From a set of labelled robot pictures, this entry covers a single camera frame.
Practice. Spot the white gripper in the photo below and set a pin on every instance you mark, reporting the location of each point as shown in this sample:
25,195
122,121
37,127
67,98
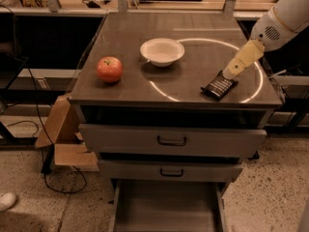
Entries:
269,33

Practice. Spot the black rxbar chocolate bar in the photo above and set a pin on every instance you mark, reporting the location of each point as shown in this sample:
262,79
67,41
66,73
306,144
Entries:
219,87

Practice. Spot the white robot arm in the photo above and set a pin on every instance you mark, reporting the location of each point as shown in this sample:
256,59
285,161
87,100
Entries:
299,6

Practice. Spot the grey drawer cabinet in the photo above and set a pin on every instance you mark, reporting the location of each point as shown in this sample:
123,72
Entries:
171,97

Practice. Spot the top grey drawer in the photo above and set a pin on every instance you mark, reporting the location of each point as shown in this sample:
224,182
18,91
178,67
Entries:
193,142

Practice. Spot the middle grey drawer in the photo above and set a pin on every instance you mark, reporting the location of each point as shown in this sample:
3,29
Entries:
169,171

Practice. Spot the bottom grey open drawer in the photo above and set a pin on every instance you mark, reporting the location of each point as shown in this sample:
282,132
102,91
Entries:
163,206

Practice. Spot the white bowl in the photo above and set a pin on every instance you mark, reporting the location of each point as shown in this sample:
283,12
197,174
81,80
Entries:
162,52

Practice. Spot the red apple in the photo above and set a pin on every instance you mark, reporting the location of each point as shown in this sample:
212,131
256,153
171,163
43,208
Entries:
109,69

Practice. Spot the brown cardboard box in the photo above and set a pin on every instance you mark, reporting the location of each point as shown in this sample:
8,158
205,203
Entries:
61,131

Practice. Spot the white shoe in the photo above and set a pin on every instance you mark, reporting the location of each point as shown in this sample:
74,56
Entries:
7,200

